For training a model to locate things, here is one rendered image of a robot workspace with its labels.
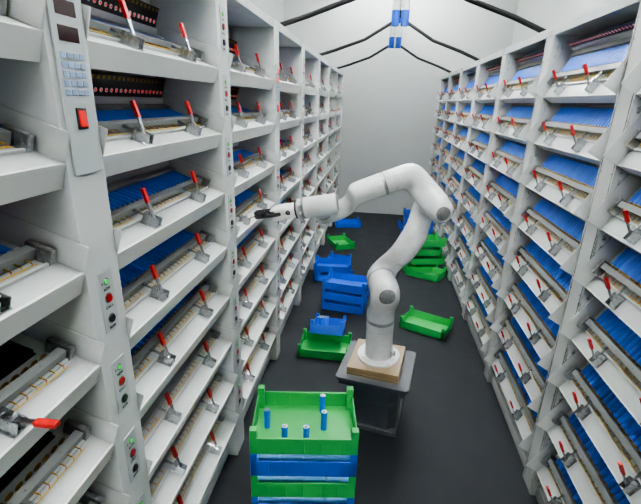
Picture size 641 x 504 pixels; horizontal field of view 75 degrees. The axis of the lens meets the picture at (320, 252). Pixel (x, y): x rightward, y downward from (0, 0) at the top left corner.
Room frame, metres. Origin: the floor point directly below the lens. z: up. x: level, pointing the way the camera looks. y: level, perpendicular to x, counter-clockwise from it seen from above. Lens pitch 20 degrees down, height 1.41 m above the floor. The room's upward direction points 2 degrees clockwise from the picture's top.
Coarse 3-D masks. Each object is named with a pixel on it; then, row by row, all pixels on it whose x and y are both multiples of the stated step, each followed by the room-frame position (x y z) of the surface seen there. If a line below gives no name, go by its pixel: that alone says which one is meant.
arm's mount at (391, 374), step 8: (360, 344) 1.73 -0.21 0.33; (400, 352) 1.67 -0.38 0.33; (352, 360) 1.61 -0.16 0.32; (400, 360) 1.61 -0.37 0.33; (352, 368) 1.56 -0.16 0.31; (360, 368) 1.56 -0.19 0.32; (368, 368) 1.56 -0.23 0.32; (376, 368) 1.56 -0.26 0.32; (384, 368) 1.56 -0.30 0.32; (392, 368) 1.56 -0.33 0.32; (400, 368) 1.56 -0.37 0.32; (368, 376) 1.54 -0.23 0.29; (376, 376) 1.53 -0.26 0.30; (384, 376) 1.52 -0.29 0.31; (392, 376) 1.51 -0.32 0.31
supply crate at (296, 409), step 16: (272, 400) 1.11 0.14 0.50; (288, 400) 1.11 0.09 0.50; (304, 400) 1.11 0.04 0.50; (336, 400) 1.11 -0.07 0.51; (352, 400) 1.08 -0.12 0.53; (256, 416) 1.02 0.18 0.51; (272, 416) 1.06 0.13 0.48; (288, 416) 1.06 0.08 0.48; (304, 416) 1.06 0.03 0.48; (320, 416) 1.06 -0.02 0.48; (336, 416) 1.06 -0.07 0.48; (352, 416) 1.05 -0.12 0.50; (256, 432) 0.91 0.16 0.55; (272, 432) 0.99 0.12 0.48; (288, 432) 0.99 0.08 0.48; (320, 432) 0.99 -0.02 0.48; (336, 432) 1.00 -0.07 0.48; (352, 432) 0.92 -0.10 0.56; (256, 448) 0.91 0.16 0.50; (272, 448) 0.91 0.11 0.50; (288, 448) 0.91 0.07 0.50; (304, 448) 0.91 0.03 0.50; (320, 448) 0.91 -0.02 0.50; (336, 448) 0.92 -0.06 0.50; (352, 448) 0.92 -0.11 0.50
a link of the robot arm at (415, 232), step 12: (420, 216) 1.64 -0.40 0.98; (408, 228) 1.61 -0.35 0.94; (420, 228) 1.60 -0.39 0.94; (396, 240) 1.64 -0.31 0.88; (408, 240) 1.58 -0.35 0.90; (420, 240) 1.58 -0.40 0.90; (396, 252) 1.60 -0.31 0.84; (408, 252) 1.58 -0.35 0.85; (384, 264) 1.66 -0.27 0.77; (396, 264) 1.63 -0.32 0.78
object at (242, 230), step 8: (256, 184) 2.08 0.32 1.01; (256, 192) 2.07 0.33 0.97; (264, 192) 2.07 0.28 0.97; (272, 192) 2.06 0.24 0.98; (256, 200) 1.99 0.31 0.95; (264, 200) 2.03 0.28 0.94; (272, 200) 2.06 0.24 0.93; (256, 208) 1.87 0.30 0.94; (248, 216) 1.73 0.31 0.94; (240, 224) 1.61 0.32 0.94; (256, 224) 1.76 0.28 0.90; (240, 232) 1.53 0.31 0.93; (248, 232) 1.65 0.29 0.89; (240, 240) 1.54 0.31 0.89
